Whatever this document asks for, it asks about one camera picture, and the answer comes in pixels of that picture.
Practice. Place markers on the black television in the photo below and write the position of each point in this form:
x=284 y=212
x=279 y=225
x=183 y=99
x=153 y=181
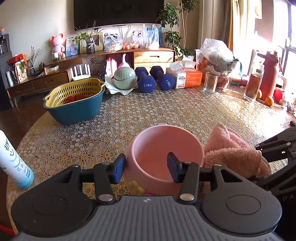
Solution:
x=112 y=12

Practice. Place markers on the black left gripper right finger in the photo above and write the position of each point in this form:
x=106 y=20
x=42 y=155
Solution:
x=227 y=201

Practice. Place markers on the red water bottle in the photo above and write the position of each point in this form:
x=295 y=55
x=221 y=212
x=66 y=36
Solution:
x=270 y=75

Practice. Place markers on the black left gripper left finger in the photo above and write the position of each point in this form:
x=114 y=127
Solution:
x=65 y=202

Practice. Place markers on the red strawberries in basket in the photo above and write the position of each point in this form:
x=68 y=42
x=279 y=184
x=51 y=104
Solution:
x=74 y=98

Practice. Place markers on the green potted tree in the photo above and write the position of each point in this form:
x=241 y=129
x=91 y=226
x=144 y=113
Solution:
x=174 y=17

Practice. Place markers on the orange white tissue box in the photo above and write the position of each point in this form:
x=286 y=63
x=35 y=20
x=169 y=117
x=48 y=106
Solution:
x=185 y=74

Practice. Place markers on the tall glass with tea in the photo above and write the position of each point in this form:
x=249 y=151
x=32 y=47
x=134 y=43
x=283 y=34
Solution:
x=253 y=84

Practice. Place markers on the wooden tv cabinet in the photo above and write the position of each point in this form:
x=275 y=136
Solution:
x=136 y=57

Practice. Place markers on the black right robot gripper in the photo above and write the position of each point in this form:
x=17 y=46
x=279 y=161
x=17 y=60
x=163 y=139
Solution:
x=279 y=151

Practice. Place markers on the small orange fruit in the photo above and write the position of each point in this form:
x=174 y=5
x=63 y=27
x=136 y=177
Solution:
x=269 y=101

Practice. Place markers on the blue dumbbell left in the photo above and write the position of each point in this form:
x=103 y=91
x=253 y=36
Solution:
x=146 y=82

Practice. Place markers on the blue dumbbell right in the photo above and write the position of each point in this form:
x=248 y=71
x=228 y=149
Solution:
x=165 y=81

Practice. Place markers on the pink plush toy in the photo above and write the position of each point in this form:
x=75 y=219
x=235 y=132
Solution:
x=58 y=51

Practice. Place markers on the gold picture frame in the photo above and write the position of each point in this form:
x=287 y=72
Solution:
x=96 y=44

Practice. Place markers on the blue basin yellow strainer basket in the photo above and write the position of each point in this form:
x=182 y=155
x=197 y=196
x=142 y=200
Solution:
x=84 y=109

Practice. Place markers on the pink ceramic cup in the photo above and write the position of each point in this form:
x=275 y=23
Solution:
x=146 y=170

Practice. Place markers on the white plastic bag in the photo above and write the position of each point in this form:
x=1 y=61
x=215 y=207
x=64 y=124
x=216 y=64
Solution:
x=219 y=55

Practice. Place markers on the green lidded ceramic pot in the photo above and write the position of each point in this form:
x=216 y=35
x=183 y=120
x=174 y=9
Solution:
x=124 y=78

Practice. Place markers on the pink fluffy towel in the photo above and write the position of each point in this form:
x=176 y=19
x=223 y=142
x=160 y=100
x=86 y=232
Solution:
x=227 y=148

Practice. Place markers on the blue dumbbell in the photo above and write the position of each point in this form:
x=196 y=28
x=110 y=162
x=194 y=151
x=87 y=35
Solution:
x=146 y=82
x=165 y=81

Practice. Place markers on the white blue spray bottle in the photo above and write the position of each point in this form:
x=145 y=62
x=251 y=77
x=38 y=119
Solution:
x=13 y=165

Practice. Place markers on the patterned lace tablecloth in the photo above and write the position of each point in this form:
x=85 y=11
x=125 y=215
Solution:
x=48 y=147

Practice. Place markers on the clear drinking glass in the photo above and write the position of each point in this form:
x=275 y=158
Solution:
x=210 y=82

